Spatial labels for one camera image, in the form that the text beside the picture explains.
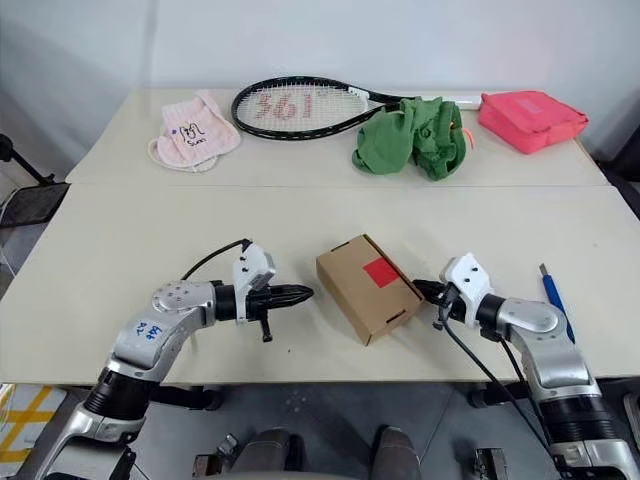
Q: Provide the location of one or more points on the black table caster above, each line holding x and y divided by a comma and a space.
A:
207, 397
482, 397

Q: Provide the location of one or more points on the red tape square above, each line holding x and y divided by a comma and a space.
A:
381, 273

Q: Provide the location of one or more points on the brown cardboard box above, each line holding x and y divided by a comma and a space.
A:
360, 305

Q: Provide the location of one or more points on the pink fabric pouch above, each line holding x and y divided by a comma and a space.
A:
530, 120

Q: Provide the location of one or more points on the black tennis racket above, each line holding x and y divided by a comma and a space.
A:
240, 122

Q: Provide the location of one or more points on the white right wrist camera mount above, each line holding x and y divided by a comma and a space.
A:
467, 280

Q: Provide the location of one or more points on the dark rounded shape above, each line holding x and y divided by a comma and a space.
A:
397, 452

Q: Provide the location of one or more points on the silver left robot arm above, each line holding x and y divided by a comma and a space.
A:
165, 325

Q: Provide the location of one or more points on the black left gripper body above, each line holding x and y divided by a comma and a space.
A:
265, 299

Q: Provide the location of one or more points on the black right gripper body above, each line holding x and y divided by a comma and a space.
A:
447, 302

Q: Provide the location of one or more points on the green crumpled cloth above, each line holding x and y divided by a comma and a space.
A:
385, 145

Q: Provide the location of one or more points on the pink towel with drawing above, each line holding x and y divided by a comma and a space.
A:
200, 135

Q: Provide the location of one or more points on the black stand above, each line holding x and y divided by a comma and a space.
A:
22, 160

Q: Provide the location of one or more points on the blue utility cutter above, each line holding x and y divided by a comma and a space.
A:
556, 300

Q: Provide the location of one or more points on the metal foot bracket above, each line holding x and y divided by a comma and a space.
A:
220, 452
489, 462

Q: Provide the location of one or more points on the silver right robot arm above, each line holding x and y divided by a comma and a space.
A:
545, 345

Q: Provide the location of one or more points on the black mesh basket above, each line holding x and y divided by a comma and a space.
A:
35, 205

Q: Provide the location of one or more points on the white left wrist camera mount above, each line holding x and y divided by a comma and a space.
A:
250, 272

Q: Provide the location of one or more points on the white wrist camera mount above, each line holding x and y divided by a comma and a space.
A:
250, 272
467, 280

